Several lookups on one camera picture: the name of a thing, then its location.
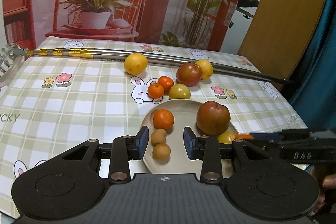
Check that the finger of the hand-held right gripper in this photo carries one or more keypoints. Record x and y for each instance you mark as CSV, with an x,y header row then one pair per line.
x,y
265,145
265,136

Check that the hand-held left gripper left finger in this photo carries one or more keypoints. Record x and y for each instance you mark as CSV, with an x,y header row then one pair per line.
x,y
143,142

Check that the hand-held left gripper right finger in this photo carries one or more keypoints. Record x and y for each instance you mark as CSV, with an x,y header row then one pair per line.
x,y
188,142

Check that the brown longan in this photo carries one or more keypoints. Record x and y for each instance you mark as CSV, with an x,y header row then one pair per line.
x,y
161,151
158,137

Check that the orange mandarin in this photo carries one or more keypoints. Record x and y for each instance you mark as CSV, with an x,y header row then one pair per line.
x,y
244,136
155,90
163,119
166,83

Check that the beige round plate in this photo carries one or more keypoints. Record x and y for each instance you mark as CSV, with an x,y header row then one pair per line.
x,y
181,113

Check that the red apple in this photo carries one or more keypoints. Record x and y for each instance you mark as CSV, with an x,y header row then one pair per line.
x,y
189,74
213,118

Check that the yellow-green citrus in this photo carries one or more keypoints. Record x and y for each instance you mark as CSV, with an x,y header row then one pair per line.
x,y
226,138
179,92

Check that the yellow lemon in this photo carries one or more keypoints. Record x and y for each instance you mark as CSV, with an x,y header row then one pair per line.
x,y
135,64
206,69

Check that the person's right hand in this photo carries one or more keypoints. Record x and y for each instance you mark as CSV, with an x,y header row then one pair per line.
x,y
329,181

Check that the checked bunny print tablecloth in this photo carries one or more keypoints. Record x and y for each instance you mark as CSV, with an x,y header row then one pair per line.
x,y
78,108

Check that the teal curtain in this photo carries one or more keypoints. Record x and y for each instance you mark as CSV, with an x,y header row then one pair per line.
x,y
315,69

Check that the telescopic metal fruit picker pole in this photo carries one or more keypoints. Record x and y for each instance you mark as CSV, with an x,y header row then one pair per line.
x,y
78,53

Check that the wooden door panel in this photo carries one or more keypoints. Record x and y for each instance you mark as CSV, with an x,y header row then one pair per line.
x,y
283,8

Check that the black office chair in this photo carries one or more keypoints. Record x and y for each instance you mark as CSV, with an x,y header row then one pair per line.
x,y
246,2

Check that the printed room scene wall poster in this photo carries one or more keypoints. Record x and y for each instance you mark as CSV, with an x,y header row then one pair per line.
x,y
157,3

